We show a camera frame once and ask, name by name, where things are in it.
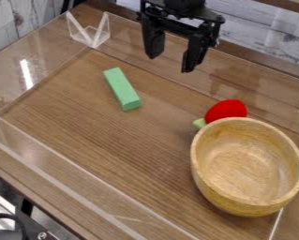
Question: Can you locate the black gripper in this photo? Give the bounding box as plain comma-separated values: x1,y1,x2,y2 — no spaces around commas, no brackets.
139,0,226,73

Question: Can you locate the green rectangular block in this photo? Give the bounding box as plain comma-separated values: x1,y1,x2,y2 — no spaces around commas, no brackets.
105,67,142,112

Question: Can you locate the wooden bowl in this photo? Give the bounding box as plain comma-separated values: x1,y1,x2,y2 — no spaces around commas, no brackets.
190,117,299,218

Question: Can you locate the red plush strawberry toy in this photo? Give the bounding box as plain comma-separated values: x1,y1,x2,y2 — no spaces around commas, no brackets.
193,99,249,129

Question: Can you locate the clear acrylic corner bracket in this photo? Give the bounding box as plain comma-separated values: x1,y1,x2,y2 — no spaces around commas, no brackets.
66,12,110,49

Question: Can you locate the clear acrylic tray wall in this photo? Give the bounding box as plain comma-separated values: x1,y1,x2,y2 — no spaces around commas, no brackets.
0,108,199,240

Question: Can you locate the black table leg bracket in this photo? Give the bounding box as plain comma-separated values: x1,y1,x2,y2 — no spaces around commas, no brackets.
15,198,59,240

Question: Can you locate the black cable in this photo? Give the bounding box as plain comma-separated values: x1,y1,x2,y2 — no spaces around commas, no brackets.
0,213,30,240

